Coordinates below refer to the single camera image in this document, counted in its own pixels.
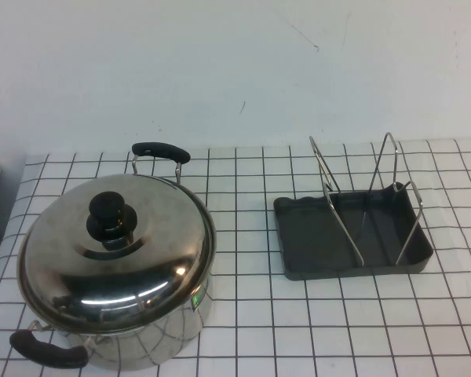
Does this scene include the steel pot lid black knob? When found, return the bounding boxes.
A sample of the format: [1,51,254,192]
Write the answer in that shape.
[16,174,217,327]

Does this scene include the metal wire lid rack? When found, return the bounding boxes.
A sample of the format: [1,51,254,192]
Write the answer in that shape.
[309,132,424,267]

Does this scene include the black robot arm with camera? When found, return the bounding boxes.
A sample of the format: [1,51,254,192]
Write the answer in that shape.
[0,137,471,377]

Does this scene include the stainless steel pot black handles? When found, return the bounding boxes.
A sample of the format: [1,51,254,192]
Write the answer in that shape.
[8,141,217,372]

